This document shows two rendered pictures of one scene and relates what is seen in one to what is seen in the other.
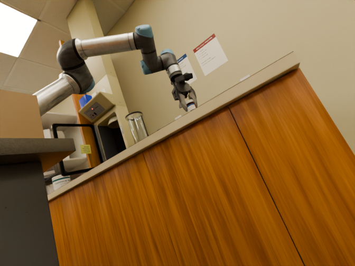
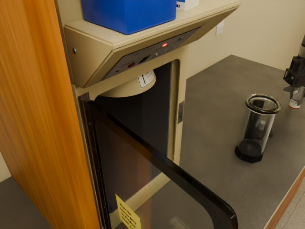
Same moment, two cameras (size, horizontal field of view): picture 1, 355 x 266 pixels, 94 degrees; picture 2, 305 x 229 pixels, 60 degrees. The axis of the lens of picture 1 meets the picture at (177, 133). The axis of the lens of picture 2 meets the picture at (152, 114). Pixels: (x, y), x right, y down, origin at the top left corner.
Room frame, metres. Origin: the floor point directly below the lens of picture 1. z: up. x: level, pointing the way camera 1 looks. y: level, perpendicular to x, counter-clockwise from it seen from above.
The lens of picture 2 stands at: (1.13, 1.00, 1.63)
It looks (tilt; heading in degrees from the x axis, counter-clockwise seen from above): 35 degrees down; 285
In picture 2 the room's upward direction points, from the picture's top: straight up
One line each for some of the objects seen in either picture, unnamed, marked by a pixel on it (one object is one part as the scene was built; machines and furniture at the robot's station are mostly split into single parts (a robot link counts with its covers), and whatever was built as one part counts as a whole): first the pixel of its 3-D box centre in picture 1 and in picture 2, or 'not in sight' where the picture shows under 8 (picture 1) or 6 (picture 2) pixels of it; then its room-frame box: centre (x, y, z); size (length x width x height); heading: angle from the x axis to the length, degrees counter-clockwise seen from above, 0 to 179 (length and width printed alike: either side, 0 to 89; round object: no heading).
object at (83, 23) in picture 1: (96, 48); not in sight; (1.39, 0.46, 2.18); 0.32 x 0.25 x 0.93; 61
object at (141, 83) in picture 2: (117, 121); (119, 68); (1.36, 0.45, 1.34); 0.18 x 0.18 x 0.05
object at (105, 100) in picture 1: (96, 108); (164, 39); (1.23, 0.54, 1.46); 0.32 x 0.12 x 0.10; 61
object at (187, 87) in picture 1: (179, 86); (301, 70); (0.80, -0.10, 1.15); 0.09 x 0.08 x 0.12; 23
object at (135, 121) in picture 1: (139, 131); (255, 128); (0.97, 0.21, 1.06); 0.11 x 0.11 x 0.21
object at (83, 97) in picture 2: (100, 145); (98, 173); (1.34, 0.65, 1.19); 0.03 x 0.02 x 0.39; 61
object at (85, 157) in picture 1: (79, 147); (144, 226); (1.21, 0.74, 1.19); 0.30 x 0.01 x 0.40; 146
